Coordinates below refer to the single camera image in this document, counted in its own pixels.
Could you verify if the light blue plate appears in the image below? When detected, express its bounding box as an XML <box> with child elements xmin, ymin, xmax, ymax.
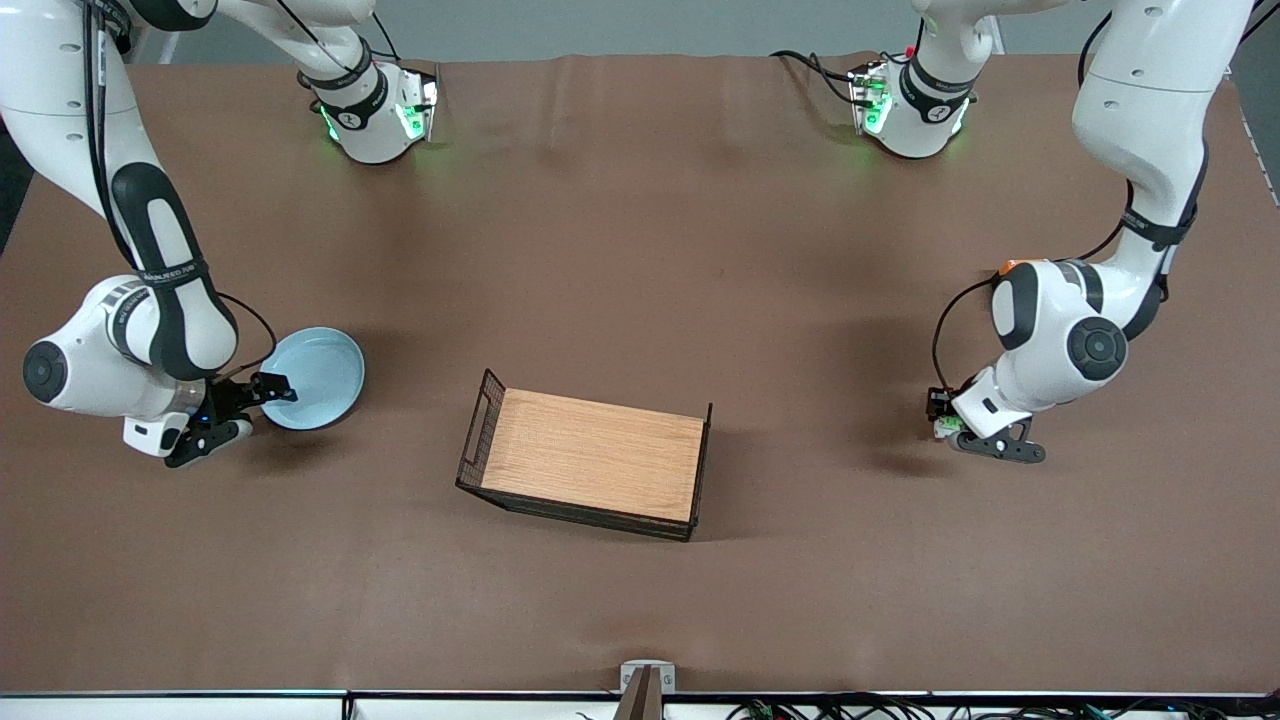
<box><xmin>258</xmin><ymin>327</ymin><xmax>367</xmax><ymax>432</ymax></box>

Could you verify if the brown table cover sheet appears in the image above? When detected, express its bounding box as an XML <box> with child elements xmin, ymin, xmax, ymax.
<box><xmin>0</xmin><ymin>50</ymin><xmax>1280</xmax><ymax>697</ymax></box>

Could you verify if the black right arm wrist cable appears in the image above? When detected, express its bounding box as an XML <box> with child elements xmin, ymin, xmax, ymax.
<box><xmin>214</xmin><ymin>291</ymin><xmax>279</xmax><ymax>387</ymax></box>

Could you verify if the black arm wrist cable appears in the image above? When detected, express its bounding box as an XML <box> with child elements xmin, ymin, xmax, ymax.
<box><xmin>214</xmin><ymin>291</ymin><xmax>279</xmax><ymax>387</ymax></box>
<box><xmin>931</xmin><ymin>274</ymin><xmax>1001</xmax><ymax>393</ymax></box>

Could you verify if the black left arm wrist cable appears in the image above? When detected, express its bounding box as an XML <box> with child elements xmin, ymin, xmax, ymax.
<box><xmin>931</xmin><ymin>274</ymin><xmax>1001</xmax><ymax>393</ymax></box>

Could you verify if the white table edge rail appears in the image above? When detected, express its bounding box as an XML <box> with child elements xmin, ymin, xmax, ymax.
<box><xmin>0</xmin><ymin>689</ymin><xmax>1280</xmax><ymax>720</ymax></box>

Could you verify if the tangled cable bundle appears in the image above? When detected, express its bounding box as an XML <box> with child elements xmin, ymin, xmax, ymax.
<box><xmin>725</xmin><ymin>694</ymin><xmax>1280</xmax><ymax>720</ymax></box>

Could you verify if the black wire tray wooden base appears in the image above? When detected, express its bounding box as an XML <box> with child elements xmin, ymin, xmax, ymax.
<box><xmin>455</xmin><ymin>368</ymin><xmax>714</xmax><ymax>543</ymax></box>

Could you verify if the black cable at arm base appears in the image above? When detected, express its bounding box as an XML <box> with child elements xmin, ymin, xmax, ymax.
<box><xmin>769</xmin><ymin>49</ymin><xmax>863</xmax><ymax>107</ymax></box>

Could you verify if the metal bracket with brown post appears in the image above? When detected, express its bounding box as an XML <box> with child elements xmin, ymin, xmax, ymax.
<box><xmin>614</xmin><ymin>660</ymin><xmax>677</xmax><ymax>720</ymax></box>

